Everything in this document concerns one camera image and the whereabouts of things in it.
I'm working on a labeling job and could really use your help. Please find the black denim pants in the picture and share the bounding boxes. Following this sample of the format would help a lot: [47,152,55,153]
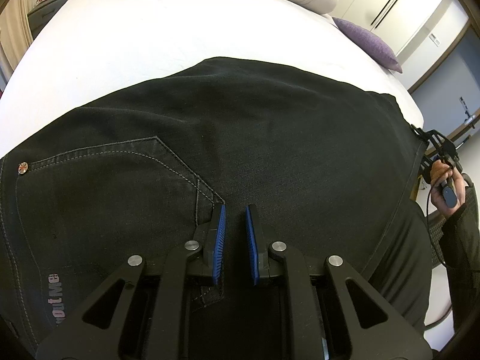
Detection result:
[1,58,431,359]

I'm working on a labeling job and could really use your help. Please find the person's right hand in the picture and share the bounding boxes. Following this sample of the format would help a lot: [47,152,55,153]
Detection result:
[430,160,466,219]

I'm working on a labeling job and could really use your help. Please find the purple pillow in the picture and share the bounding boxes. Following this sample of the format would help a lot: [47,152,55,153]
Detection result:
[333,17,403,74]

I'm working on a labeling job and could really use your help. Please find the white wardrobe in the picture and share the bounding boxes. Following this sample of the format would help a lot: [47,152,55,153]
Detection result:
[331,0,469,90]

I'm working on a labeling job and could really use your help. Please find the dark bedside cabinet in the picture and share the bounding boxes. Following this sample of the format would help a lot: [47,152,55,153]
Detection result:
[27,0,68,39]

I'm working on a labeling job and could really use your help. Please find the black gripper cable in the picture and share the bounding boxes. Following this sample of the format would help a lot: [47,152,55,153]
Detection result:
[421,179,457,332]

